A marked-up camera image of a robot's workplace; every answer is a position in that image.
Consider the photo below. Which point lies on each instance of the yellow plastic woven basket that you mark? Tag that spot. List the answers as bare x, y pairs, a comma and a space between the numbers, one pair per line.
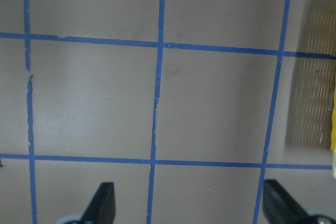
332, 120

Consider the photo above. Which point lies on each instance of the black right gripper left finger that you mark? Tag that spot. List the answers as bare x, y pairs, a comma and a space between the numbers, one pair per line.
102, 208

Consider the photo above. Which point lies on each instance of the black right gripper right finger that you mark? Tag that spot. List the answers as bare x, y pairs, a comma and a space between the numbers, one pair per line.
279, 207

